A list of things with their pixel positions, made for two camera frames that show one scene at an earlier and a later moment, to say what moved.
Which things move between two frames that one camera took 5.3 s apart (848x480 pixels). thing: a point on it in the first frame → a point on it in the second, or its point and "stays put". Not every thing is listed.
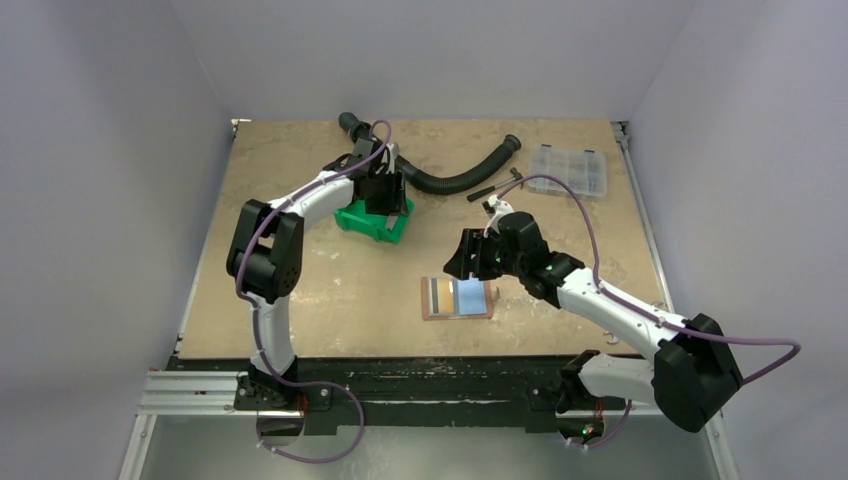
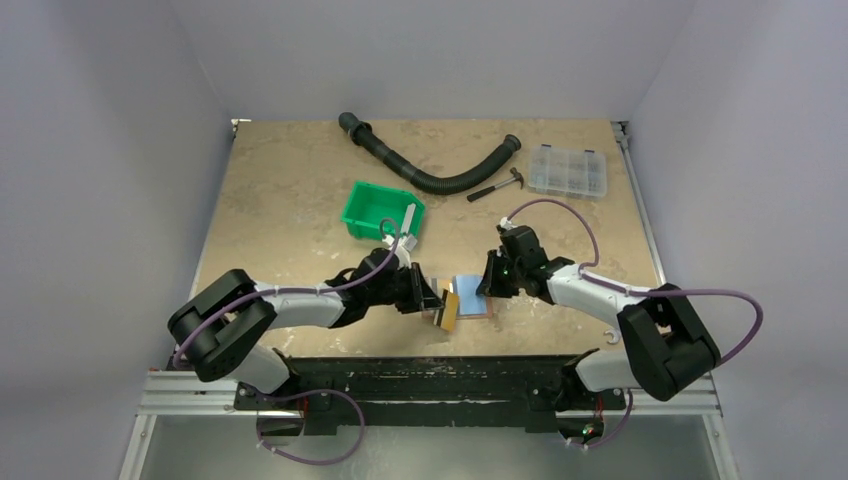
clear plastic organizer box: x=583 y=171 stays put
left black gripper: x=395 y=201 → x=420 y=296
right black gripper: x=474 y=251 → x=501 y=273
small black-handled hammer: x=517 y=176 stays put
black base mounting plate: x=406 y=390 stays put
